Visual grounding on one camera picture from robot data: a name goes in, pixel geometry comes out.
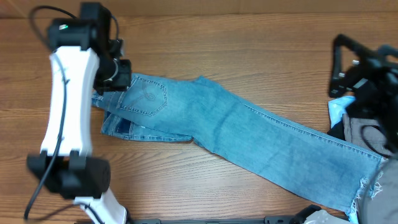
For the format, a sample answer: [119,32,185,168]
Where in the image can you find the light blue denim jeans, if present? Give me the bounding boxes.
[91,73,383,220]

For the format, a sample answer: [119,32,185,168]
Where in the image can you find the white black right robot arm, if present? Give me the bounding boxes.
[328,34,397,154]

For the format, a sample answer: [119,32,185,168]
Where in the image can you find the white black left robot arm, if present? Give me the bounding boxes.
[27,2,132,223]

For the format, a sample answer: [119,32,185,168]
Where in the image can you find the light blue shirt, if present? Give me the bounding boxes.
[328,96,356,128]

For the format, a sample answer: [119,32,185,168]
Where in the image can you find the black garment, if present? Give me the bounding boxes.
[327,121,345,141]

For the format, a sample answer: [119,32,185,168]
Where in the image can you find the brown cardboard back panel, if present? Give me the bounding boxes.
[1,0,397,18]

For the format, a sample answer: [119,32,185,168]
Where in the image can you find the grey trousers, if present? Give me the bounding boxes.
[342,114,397,224]

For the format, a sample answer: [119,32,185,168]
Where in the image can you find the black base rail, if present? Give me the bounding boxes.
[130,215,293,224]

